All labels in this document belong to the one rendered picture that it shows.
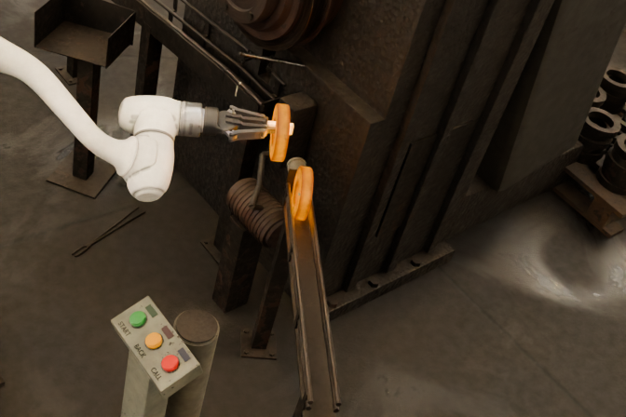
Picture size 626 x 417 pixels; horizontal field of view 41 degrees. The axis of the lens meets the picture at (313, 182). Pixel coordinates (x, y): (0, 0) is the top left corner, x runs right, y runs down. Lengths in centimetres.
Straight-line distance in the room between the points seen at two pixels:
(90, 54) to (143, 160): 95
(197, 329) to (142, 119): 56
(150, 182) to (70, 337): 92
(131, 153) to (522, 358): 172
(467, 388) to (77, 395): 129
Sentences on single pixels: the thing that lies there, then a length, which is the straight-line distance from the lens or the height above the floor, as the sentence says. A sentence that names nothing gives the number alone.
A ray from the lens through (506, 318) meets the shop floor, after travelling 331.
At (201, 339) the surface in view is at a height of 52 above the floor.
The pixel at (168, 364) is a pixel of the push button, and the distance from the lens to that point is 206.
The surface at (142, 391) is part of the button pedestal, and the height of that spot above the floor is 46.
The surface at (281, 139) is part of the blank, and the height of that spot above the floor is 94.
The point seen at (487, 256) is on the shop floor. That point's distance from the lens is 352.
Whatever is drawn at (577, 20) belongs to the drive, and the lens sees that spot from 297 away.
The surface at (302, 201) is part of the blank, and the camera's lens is 232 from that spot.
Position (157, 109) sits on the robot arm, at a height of 95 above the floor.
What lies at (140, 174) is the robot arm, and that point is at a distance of 207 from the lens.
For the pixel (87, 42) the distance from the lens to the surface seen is 303.
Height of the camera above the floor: 227
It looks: 40 degrees down
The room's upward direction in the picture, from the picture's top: 16 degrees clockwise
